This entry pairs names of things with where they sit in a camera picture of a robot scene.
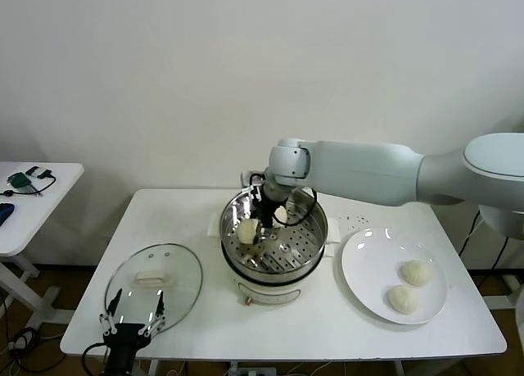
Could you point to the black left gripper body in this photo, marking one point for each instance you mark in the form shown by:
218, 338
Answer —
125, 337

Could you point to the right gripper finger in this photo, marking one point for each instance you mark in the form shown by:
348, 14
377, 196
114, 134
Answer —
267, 232

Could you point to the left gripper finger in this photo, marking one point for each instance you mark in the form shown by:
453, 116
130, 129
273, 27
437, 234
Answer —
116, 302
161, 306

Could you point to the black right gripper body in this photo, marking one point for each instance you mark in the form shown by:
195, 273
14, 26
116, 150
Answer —
267, 210

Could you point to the round glass pot lid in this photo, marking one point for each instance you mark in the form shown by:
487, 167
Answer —
180, 269

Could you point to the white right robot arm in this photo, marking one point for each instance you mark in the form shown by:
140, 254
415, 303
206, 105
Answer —
368, 167

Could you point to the perforated steel steamer basket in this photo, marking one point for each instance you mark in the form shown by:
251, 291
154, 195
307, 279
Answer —
317, 232

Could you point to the white electric cooker pot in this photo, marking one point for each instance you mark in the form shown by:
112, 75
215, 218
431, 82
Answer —
270, 291

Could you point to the white round plate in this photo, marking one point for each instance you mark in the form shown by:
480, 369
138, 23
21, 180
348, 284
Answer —
368, 261

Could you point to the white side table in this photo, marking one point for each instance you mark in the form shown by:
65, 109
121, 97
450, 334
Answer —
49, 212

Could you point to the floor power strip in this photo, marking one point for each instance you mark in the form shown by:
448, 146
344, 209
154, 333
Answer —
256, 371

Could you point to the blue object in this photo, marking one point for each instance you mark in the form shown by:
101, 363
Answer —
5, 214

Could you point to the black silver usb stick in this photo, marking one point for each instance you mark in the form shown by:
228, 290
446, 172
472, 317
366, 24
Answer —
32, 171

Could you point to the green hex key set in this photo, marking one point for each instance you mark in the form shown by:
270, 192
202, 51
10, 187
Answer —
19, 180

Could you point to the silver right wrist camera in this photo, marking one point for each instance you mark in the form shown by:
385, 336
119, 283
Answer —
250, 179

